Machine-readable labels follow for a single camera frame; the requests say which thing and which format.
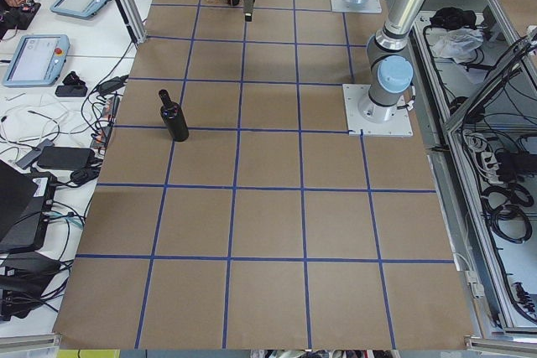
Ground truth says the dark glass wine bottle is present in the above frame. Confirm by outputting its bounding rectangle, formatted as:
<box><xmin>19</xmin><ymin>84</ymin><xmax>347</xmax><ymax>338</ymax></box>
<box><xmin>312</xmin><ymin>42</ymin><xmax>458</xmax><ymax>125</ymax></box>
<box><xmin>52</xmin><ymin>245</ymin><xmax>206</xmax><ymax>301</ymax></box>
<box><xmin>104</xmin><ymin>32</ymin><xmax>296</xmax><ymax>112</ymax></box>
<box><xmin>159</xmin><ymin>89</ymin><xmax>189</xmax><ymax>142</ymax></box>

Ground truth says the grey orange usb hub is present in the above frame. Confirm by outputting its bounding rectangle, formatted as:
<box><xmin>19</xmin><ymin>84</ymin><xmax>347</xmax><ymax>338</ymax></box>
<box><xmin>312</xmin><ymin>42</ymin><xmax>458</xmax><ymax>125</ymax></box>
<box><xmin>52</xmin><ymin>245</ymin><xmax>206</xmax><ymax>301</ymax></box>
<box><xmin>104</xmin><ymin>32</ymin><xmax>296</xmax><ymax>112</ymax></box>
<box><xmin>90</xmin><ymin>124</ymin><xmax>113</xmax><ymax>150</ymax></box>
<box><xmin>100</xmin><ymin>96</ymin><xmax>121</xmax><ymax>122</ymax></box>

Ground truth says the teach pendant near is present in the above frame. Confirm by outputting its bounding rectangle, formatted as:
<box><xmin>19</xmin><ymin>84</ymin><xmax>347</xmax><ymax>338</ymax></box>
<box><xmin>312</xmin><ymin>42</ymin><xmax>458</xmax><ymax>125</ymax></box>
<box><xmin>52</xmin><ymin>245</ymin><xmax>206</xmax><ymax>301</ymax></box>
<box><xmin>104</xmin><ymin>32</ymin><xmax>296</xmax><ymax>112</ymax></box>
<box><xmin>2</xmin><ymin>34</ymin><xmax>70</xmax><ymax>88</ymax></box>

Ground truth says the black power brick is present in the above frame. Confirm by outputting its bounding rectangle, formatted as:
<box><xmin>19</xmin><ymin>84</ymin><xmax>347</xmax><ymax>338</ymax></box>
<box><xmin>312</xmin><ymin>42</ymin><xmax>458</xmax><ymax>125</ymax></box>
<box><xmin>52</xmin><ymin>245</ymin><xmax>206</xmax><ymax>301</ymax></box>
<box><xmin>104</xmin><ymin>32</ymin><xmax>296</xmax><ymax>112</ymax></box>
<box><xmin>37</xmin><ymin>146</ymin><xmax>94</xmax><ymax>170</ymax></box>

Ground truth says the black laptop computer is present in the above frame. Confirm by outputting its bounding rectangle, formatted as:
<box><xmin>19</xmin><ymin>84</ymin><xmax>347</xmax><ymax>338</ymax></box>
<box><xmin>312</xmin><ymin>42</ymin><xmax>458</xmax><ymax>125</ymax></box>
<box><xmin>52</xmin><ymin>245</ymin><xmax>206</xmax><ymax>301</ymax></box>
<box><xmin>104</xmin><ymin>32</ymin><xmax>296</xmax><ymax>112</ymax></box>
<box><xmin>1</xmin><ymin>162</ymin><xmax>56</xmax><ymax>253</ymax></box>

